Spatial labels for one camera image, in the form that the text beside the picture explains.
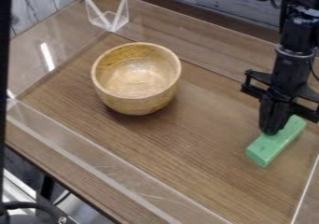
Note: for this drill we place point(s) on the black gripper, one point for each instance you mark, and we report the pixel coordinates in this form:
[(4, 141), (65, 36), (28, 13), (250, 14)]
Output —
[(283, 91)]

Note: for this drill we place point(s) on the green rectangular block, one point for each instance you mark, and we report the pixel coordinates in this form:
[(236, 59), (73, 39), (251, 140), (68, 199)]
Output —
[(267, 146)]

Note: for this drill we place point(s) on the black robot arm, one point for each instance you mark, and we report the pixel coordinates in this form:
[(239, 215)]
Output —
[(299, 26)]

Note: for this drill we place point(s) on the brown wooden bowl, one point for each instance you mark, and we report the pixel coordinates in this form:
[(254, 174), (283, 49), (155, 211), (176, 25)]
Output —
[(135, 77)]

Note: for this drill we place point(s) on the black table leg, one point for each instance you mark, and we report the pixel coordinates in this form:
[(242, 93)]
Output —
[(43, 196)]

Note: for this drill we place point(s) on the clear acrylic corner bracket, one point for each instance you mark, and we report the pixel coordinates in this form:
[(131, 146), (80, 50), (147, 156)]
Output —
[(109, 21)]

